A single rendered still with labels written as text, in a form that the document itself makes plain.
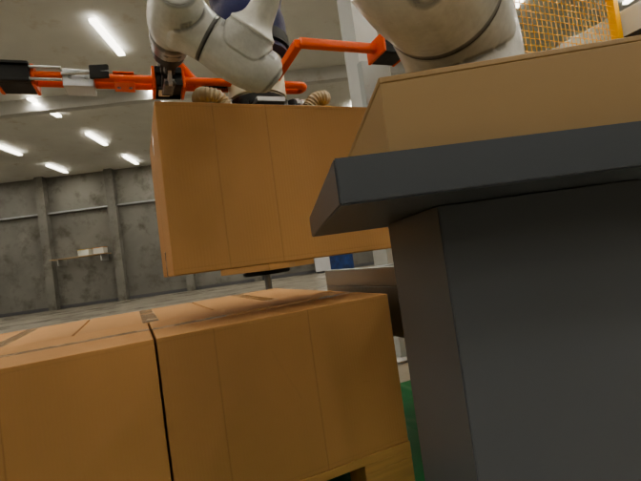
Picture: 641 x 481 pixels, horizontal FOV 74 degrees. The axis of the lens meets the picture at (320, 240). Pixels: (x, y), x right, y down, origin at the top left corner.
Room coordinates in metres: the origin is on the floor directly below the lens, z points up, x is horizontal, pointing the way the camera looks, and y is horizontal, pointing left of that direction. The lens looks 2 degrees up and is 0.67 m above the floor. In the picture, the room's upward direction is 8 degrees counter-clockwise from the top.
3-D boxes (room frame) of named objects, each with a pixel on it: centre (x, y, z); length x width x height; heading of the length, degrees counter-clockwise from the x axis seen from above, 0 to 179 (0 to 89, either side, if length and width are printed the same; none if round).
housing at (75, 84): (1.07, 0.56, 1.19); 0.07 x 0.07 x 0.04; 23
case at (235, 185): (1.26, 0.14, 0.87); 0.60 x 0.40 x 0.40; 114
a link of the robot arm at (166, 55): (0.94, 0.27, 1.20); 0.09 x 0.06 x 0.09; 114
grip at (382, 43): (1.13, -0.25, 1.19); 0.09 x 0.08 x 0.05; 23
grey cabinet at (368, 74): (2.52, -0.46, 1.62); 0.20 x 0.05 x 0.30; 114
